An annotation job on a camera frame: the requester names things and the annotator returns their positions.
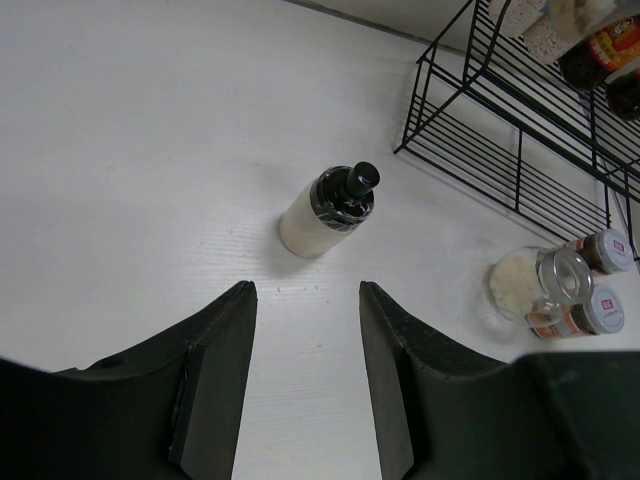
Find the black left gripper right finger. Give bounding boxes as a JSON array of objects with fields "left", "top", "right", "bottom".
[{"left": 359, "top": 281, "right": 639, "bottom": 479}]

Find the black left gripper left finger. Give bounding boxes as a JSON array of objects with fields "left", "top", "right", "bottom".
[{"left": 1, "top": 281, "right": 257, "bottom": 479}]

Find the black-capped white powder bottle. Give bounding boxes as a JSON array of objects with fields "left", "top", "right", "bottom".
[{"left": 279, "top": 162, "right": 380, "bottom": 258}]

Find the red-capped dark sauce bottle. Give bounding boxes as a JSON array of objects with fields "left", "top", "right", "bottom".
[{"left": 558, "top": 15, "right": 639, "bottom": 91}]

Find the open clear glass jar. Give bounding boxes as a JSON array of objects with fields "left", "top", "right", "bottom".
[{"left": 488, "top": 247, "right": 594, "bottom": 328}]

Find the white-lid spice jar front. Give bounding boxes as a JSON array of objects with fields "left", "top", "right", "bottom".
[{"left": 532, "top": 284, "right": 625, "bottom": 340}]

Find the white-lid spice jar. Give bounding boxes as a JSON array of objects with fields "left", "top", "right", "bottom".
[
  {"left": 563, "top": 228, "right": 634, "bottom": 276},
  {"left": 532, "top": 284, "right": 625, "bottom": 340}
]

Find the white-lid spice jar back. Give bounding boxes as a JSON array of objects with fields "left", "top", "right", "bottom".
[{"left": 563, "top": 228, "right": 634, "bottom": 276}]

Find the black wire shelf rack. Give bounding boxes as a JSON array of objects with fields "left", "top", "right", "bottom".
[{"left": 398, "top": 1, "right": 639, "bottom": 246}]

